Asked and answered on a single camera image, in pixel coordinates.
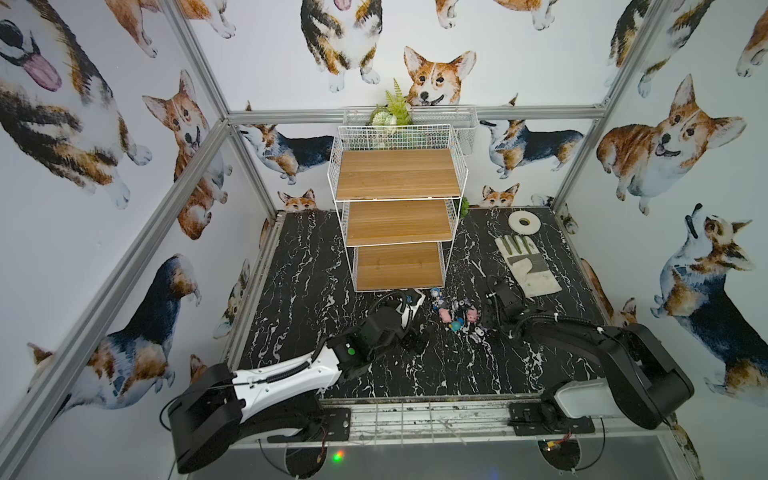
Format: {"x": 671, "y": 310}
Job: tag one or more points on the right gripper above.
{"x": 488, "y": 308}

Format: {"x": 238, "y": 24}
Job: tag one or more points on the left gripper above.
{"x": 411, "y": 330}

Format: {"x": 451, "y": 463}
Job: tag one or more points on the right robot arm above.
{"x": 640, "y": 380}

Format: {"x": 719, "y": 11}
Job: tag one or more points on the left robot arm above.
{"x": 280, "y": 402}

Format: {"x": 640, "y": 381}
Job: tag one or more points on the white and grey work glove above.
{"x": 527, "y": 265}

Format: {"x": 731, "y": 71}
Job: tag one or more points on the black purple kuromi figure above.
{"x": 477, "y": 334}

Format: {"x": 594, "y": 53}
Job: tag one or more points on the teal small toy figure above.
{"x": 457, "y": 324}

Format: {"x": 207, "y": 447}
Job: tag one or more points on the blue doraemon figure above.
{"x": 437, "y": 299}

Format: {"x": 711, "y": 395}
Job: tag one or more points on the white tape roll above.
{"x": 524, "y": 222}

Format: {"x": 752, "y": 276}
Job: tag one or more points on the small potted green plant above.
{"x": 463, "y": 208}

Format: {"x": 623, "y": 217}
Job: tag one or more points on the green fern plant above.
{"x": 396, "y": 111}

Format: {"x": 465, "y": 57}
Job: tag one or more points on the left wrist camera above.
{"x": 413, "y": 301}

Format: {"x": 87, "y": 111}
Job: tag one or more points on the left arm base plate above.
{"x": 332, "y": 424}

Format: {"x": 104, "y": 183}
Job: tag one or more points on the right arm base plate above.
{"x": 534, "y": 418}

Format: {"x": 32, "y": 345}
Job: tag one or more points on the white wire three-tier shelf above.
{"x": 397, "y": 193}

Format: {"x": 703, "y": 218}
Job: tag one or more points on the white wire wall basket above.
{"x": 462, "y": 118}

